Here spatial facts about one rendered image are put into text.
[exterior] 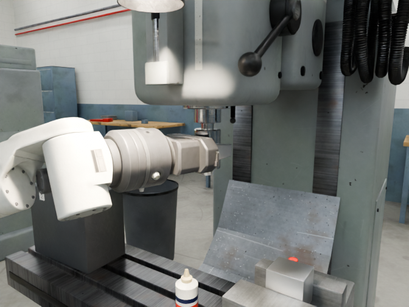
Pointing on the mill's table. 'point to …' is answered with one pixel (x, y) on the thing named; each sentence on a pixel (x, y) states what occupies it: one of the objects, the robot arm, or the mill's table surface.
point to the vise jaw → (257, 297)
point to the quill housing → (214, 56)
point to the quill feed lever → (283, 21)
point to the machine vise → (325, 287)
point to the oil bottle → (186, 291)
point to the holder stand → (79, 234)
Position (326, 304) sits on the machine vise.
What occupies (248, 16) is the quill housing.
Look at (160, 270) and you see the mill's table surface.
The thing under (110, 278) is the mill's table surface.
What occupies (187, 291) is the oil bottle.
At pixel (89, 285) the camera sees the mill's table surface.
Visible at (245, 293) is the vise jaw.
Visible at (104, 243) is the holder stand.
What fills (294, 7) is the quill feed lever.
